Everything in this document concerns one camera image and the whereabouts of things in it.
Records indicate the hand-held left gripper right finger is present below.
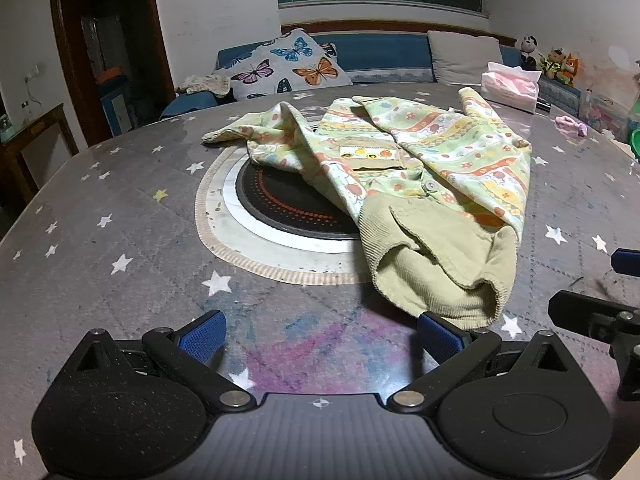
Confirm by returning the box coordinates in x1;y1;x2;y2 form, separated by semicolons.
387;311;582;413

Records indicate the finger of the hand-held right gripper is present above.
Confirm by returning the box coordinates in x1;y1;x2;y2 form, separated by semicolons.
548;290;640;402
611;248;640;275

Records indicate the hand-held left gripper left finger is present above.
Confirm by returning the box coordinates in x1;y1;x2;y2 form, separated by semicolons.
60;310;257;413

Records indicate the patterned green child's jacket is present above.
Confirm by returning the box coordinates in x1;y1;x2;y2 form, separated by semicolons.
201;86;532;332

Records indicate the grey star tablecloth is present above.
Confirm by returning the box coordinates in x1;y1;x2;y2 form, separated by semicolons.
0;82;640;480

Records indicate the small pink cloth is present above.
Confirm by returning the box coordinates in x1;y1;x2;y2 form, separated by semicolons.
554;115;589;137

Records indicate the clear plastic storage box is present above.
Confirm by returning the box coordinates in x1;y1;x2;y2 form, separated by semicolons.
580;90;632;142

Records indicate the round black hotplate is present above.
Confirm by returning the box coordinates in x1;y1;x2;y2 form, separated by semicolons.
236;157;362;242

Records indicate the orange fox plush toy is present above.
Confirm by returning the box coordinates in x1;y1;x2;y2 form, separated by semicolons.
560;54;581;86

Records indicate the pink tissue pack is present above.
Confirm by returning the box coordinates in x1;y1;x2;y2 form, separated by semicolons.
481;61;542;114

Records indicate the brown bear plush toy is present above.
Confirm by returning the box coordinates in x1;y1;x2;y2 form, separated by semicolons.
542;47;566;81

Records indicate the panda plush toy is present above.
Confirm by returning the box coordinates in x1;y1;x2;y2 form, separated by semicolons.
517;35;539;72

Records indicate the blue framed board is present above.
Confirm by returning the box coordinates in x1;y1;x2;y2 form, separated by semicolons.
98;67;135;137

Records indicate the small cream cloth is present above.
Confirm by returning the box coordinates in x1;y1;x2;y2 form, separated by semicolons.
175;74;232;97

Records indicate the grey pillow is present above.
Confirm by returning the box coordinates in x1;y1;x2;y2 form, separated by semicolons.
427;30;505;86

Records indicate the dark wooden side table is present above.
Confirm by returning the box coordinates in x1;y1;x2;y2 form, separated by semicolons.
0;103;80;207

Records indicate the butterfly print pillow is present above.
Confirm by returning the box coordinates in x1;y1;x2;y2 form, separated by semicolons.
229;28;354;101

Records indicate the blue sofa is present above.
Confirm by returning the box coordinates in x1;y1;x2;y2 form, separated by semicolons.
160;31;532;122

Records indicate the brown wooden door frame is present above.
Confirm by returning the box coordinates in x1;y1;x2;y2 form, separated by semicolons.
48;0;177;147

